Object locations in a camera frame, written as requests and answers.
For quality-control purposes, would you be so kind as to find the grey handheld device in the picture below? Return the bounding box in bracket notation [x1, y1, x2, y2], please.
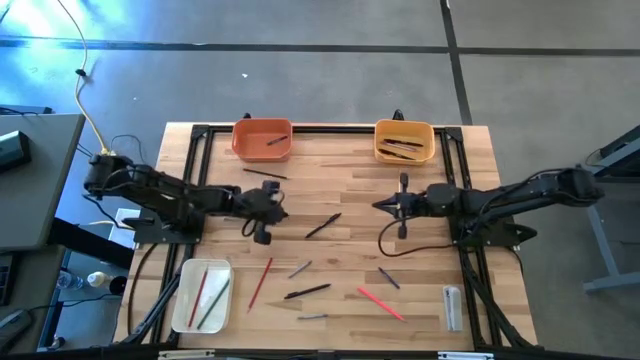
[0, 308, 34, 351]

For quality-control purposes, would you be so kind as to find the white plastic bin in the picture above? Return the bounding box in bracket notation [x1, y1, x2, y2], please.
[170, 257, 235, 335]

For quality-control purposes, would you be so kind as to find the white paper sheet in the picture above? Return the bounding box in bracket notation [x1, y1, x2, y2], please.
[112, 207, 139, 250]

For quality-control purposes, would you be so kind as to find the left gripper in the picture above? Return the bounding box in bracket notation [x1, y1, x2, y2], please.
[234, 180, 290, 246]

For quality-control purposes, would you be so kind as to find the dark blue crayon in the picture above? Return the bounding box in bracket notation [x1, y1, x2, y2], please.
[377, 266, 401, 290]

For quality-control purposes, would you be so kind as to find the white bottle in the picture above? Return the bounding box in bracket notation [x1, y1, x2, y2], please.
[87, 271, 114, 289]

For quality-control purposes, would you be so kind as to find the white stapler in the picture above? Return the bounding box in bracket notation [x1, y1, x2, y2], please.
[442, 285, 465, 333]

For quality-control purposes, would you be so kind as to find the clear water bottle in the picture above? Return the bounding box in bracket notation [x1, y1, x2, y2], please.
[57, 269, 85, 291]

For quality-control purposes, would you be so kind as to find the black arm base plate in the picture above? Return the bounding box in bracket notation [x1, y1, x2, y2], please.
[132, 219, 204, 246]
[447, 207, 539, 251]

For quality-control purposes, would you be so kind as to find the black keyboard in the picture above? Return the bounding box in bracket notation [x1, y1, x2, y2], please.
[0, 253, 15, 307]

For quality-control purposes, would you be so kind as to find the yellow floor cable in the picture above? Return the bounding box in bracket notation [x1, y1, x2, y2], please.
[55, 0, 117, 157]

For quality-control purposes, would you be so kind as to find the pink pencil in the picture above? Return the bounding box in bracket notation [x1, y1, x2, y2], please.
[356, 286, 407, 323]

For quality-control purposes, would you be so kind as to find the green pencil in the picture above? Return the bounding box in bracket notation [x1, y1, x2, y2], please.
[196, 277, 232, 331]

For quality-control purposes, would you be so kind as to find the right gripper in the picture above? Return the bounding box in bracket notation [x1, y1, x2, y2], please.
[372, 172, 428, 240]

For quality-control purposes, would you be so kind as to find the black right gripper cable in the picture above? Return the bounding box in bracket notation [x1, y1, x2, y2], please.
[377, 217, 464, 259]

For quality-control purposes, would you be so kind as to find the grey side table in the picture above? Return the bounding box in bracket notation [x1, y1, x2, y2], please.
[0, 113, 86, 251]

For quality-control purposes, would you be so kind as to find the thick black power cable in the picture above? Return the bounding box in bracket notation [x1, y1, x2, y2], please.
[127, 243, 160, 335]

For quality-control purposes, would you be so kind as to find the black support beam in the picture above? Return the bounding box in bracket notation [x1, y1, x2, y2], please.
[47, 217, 136, 271]

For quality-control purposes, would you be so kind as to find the black box device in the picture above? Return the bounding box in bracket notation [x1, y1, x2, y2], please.
[0, 130, 33, 174]

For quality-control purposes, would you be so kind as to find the orange plastic bin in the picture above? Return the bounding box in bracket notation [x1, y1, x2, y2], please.
[230, 117, 295, 164]

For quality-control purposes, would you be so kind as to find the black aluminium table frame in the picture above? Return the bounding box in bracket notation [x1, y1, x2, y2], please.
[113, 122, 540, 351]

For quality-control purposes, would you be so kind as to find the yellow plastic bin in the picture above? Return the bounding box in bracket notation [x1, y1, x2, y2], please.
[373, 118, 437, 166]

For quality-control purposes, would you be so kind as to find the blue-grey table frame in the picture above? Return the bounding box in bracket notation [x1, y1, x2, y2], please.
[551, 124, 640, 294]

